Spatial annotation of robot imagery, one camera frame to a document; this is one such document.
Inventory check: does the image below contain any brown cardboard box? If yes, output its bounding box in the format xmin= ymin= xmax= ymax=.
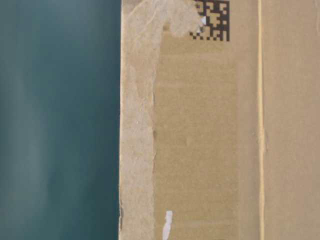
xmin=118 ymin=0 xmax=320 ymax=240

